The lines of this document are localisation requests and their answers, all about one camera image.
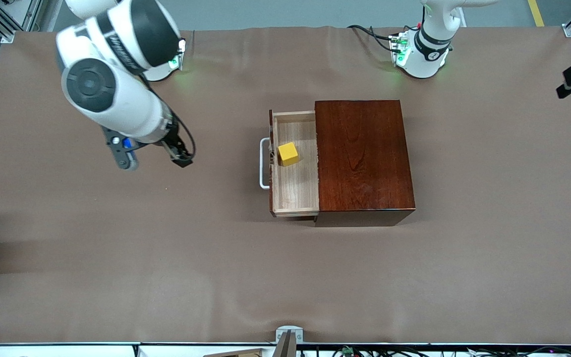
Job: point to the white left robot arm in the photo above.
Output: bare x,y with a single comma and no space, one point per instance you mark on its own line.
422,59

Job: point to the brown table cloth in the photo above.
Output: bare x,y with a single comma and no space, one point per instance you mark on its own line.
166,238

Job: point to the light wooden board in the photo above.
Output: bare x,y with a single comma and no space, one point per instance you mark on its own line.
236,353

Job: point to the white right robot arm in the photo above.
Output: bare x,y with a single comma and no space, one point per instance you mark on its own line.
117,99

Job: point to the yellow cube block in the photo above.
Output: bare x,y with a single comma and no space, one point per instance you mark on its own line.
288,153

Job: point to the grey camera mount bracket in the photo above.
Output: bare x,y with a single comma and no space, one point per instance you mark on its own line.
289,333

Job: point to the dark brown wooden cabinet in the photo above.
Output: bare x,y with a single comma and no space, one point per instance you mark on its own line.
365,158

